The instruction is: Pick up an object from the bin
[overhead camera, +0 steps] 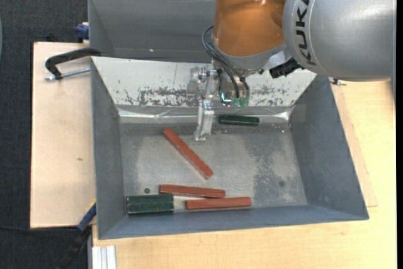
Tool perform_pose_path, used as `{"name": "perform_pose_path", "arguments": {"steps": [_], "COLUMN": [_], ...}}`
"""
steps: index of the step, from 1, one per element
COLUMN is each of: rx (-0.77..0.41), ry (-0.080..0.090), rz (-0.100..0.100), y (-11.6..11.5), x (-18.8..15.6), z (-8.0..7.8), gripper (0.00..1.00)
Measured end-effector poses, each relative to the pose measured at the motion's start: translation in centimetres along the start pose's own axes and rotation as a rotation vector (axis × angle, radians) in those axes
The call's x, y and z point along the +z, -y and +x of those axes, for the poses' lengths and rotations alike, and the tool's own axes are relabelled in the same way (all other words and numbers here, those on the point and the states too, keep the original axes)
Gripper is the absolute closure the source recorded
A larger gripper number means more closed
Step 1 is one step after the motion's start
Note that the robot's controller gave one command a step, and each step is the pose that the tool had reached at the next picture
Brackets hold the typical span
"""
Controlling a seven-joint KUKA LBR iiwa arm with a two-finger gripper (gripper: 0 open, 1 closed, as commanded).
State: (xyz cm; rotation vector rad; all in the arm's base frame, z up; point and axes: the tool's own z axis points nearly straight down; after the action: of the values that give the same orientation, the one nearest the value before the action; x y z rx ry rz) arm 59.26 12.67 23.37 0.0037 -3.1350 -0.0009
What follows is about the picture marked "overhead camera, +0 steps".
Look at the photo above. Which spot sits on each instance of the grey metal bin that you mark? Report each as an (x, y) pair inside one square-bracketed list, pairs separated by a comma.
[(220, 160)]

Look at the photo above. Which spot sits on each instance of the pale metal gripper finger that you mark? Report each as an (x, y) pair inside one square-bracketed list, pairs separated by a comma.
[(208, 123), (199, 123)]

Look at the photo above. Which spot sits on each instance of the red-brown flat block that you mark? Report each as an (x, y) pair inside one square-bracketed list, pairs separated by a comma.
[(188, 152), (192, 191), (218, 203)]

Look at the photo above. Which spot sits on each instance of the black cylinder on white bracket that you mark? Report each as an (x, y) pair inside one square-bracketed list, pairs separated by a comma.
[(285, 68)]

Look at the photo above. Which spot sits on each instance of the dark green flat block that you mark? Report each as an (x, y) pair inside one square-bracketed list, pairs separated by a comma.
[(239, 120), (150, 204)]

